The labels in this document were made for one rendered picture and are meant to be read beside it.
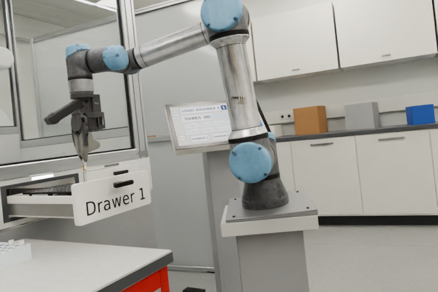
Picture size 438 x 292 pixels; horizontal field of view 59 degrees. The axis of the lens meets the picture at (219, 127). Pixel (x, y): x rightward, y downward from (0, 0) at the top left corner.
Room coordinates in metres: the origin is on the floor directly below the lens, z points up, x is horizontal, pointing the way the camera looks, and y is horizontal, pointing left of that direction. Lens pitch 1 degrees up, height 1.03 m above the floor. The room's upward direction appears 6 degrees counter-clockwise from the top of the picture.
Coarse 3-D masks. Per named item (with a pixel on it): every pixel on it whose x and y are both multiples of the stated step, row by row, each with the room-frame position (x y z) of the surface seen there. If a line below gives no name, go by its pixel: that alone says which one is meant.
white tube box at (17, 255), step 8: (0, 248) 0.97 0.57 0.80; (8, 248) 0.96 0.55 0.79; (16, 248) 0.94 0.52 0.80; (24, 248) 0.96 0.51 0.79; (0, 256) 0.90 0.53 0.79; (8, 256) 0.92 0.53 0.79; (16, 256) 0.94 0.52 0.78; (24, 256) 0.96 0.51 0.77; (0, 264) 0.90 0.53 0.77; (8, 264) 0.92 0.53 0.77; (16, 264) 0.94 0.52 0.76
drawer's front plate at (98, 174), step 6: (108, 168) 1.55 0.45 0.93; (114, 168) 1.57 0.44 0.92; (120, 168) 1.60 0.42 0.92; (126, 168) 1.63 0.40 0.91; (132, 168) 1.66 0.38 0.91; (138, 168) 1.69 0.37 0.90; (84, 174) 1.46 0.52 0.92; (90, 174) 1.46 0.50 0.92; (96, 174) 1.49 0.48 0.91; (102, 174) 1.52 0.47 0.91; (108, 174) 1.54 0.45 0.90; (90, 180) 1.46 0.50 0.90
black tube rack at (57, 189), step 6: (54, 186) 1.31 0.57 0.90; (60, 186) 1.29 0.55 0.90; (66, 186) 1.28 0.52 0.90; (24, 192) 1.22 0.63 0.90; (30, 192) 1.21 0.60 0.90; (36, 192) 1.19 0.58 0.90; (42, 192) 1.18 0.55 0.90; (48, 192) 1.16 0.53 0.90; (54, 192) 1.15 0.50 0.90; (60, 192) 1.14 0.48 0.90
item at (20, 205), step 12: (12, 204) 1.19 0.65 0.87; (24, 204) 1.16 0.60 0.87; (36, 204) 1.13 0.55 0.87; (48, 204) 1.10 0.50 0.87; (60, 204) 1.08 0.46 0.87; (72, 204) 1.05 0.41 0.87; (24, 216) 1.17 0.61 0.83; (36, 216) 1.14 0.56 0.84; (48, 216) 1.11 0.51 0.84; (60, 216) 1.08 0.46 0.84; (72, 216) 1.05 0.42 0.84
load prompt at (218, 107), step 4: (216, 104) 2.12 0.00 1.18; (220, 104) 2.13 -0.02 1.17; (224, 104) 2.13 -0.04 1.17; (180, 108) 2.06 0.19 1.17; (184, 108) 2.07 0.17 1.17; (188, 108) 2.07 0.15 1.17; (192, 108) 2.08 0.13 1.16; (196, 108) 2.08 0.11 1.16; (200, 108) 2.08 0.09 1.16; (204, 108) 2.09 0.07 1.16; (208, 108) 2.09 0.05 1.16; (212, 108) 2.10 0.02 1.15; (216, 108) 2.10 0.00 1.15; (220, 108) 2.11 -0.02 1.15; (224, 108) 2.11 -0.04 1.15; (180, 112) 2.04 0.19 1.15; (184, 112) 2.05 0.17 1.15; (188, 112) 2.05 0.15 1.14; (192, 112) 2.06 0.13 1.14; (196, 112) 2.06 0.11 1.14; (200, 112) 2.06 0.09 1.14; (204, 112) 2.07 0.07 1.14
